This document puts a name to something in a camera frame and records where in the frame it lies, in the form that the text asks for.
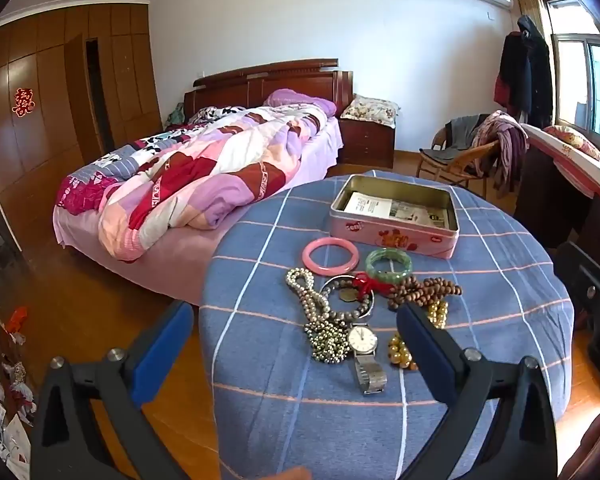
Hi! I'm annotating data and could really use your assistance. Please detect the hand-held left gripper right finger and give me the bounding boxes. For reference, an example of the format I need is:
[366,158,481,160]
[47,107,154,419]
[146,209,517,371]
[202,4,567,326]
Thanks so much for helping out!
[396,301,558,480]

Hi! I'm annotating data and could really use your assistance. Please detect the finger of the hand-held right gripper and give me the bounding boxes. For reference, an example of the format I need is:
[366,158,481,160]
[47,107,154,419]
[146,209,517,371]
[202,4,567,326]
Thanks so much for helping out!
[555,241,600,331]

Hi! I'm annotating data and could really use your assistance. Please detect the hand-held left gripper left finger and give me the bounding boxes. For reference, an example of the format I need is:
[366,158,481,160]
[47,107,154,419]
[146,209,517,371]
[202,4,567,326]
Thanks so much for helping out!
[30,301,196,480]

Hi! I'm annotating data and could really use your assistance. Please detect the gold bead bracelet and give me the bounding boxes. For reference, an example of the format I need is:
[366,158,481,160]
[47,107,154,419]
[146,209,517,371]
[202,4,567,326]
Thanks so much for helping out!
[426,299,449,330]

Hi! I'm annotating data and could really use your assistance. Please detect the brown wooden bead necklace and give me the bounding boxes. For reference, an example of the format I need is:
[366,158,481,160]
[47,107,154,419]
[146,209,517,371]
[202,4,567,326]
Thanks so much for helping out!
[387,276,463,311]

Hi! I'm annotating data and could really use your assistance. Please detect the grey bead bracelet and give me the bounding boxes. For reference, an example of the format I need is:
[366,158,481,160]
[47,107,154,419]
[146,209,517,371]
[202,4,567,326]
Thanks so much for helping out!
[330,280,376,319]

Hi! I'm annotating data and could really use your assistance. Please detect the red knot coin pendant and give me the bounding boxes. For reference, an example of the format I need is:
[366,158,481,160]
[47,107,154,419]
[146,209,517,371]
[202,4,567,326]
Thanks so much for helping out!
[341,272,397,304]

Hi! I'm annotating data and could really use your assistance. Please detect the silver bangle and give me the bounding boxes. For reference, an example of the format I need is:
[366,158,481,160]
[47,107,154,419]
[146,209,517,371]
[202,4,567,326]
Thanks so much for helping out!
[320,275,377,321]

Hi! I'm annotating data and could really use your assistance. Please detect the pearl necklace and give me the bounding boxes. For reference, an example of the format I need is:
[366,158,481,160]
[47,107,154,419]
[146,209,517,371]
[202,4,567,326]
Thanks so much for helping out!
[286,267,353,363]

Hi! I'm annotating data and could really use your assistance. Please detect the pink tin box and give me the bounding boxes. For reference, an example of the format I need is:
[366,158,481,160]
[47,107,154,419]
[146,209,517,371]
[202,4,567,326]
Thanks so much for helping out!
[329,174,460,260]

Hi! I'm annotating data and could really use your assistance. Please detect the person's right forearm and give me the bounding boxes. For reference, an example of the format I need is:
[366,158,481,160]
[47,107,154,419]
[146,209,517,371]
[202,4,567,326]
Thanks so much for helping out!
[559,407,600,480]

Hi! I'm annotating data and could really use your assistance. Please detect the silver wristwatch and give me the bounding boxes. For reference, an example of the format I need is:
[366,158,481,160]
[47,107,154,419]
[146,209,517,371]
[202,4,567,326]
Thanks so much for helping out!
[347,324,387,395]

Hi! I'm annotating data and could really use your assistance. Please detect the green jade bangle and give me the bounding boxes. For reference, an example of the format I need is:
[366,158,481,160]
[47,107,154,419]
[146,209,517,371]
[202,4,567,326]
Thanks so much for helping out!
[365,248,412,284]

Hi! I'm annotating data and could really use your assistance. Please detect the dark wooden desk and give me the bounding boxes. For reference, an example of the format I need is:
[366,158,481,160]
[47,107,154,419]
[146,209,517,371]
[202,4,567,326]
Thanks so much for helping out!
[514,122,600,273]

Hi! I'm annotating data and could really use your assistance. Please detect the pink bed sheet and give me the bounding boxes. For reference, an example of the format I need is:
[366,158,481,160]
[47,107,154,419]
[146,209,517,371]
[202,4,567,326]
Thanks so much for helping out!
[52,115,342,306]

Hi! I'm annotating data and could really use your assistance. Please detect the pink desk cloth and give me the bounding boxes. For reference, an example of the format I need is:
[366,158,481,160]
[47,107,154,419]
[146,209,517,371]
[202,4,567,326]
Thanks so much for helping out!
[520,122,600,201]

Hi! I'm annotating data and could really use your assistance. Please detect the floral cushion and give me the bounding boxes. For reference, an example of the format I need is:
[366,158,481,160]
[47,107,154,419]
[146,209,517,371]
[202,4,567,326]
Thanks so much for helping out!
[542,125,600,162]

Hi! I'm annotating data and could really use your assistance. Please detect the blue checkered tablecloth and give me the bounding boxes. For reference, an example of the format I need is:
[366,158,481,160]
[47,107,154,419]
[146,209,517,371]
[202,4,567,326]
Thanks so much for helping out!
[198,170,576,480]

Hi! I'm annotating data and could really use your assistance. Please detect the pink bangle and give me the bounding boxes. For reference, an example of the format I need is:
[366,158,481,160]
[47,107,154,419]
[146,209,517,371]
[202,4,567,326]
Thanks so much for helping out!
[302,239,355,277]

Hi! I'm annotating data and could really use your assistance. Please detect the printed paper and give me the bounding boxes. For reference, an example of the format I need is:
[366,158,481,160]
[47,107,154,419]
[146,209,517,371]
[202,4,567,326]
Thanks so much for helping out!
[342,192,451,229]

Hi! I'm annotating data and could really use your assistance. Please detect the pile of clutter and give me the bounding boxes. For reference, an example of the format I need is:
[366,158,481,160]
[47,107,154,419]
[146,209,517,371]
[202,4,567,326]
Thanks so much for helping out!
[0,180,37,463]

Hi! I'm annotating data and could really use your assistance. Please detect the wooden chair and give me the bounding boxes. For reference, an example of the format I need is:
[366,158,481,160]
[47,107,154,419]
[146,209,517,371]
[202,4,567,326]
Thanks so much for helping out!
[419,122,501,188]

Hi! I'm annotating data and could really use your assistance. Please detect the patchwork quilt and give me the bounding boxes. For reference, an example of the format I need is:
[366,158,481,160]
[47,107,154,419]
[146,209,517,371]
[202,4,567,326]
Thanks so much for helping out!
[55,102,329,263]

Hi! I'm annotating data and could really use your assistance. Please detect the grey cloth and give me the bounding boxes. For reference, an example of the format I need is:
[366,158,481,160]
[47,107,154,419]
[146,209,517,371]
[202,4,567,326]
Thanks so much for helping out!
[432,114,491,153]

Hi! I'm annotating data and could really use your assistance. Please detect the window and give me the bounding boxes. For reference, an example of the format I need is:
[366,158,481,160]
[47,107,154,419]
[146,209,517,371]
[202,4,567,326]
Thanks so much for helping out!
[545,0,600,161]

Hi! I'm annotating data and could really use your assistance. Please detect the hanging dark clothes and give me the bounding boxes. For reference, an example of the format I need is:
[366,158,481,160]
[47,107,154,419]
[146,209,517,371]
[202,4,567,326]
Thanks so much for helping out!
[494,15,554,128]

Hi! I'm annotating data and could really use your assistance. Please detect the wooden nightstand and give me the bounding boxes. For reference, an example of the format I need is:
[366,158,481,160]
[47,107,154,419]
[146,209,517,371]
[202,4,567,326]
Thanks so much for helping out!
[339,117,396,170]

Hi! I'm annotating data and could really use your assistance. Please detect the wooden wardrobe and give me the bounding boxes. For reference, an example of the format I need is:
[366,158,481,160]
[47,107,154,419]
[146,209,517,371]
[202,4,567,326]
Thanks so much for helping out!
[0,2,163,261]

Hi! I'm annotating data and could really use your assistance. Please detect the purple pillow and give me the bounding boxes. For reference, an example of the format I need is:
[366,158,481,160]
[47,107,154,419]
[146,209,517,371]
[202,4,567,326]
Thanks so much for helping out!
[263,88,337,115]

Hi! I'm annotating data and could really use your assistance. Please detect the wooden bed headboard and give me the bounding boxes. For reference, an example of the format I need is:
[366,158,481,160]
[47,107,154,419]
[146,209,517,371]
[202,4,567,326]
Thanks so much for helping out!
[182,58,354,122]

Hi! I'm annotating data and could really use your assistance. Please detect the red paper decoration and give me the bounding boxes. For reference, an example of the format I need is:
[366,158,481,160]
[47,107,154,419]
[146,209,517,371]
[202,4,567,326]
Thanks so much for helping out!
[12,87,33,117]

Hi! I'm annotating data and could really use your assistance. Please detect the amber bead bracelet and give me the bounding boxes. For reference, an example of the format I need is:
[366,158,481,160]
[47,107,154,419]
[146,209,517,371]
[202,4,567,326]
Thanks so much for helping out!
[387,332,421,372]

